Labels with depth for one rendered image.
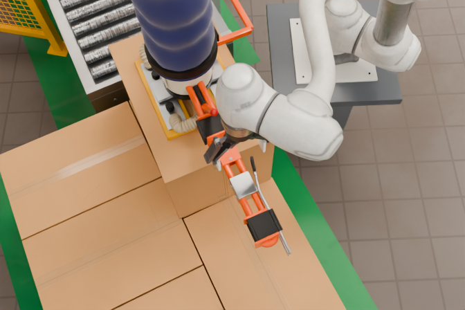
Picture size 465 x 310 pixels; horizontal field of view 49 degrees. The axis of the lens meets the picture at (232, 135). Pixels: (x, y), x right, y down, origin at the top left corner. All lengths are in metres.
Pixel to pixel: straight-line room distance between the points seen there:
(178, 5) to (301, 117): 0.46
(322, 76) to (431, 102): 1.93
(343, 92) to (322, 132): 1.02
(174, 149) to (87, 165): 0.59
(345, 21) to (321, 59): 0.76
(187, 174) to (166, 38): 0.48
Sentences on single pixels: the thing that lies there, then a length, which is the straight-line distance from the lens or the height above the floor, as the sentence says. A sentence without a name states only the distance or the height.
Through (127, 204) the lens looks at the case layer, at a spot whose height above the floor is 0.54.
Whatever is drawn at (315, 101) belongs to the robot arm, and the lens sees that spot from 1.10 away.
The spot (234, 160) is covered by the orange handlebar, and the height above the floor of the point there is 1.09.
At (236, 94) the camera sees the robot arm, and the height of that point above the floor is 1.59.
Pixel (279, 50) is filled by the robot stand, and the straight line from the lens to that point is 2.15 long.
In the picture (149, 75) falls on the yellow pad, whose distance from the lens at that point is 1.85.
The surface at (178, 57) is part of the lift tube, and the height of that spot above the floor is 1.27.
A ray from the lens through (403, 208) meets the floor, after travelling 2.75.
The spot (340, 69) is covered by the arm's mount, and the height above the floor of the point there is 0.76.
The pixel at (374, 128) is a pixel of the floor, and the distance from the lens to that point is 2.89.
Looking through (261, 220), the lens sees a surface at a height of 1.10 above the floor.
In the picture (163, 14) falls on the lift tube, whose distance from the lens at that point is 1.35.
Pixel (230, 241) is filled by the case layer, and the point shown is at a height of 0.54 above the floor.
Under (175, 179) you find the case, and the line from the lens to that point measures 1.69.
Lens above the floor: 2.51
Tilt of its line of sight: 64 degrees down
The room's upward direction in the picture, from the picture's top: 3 degrees counter-clockwise
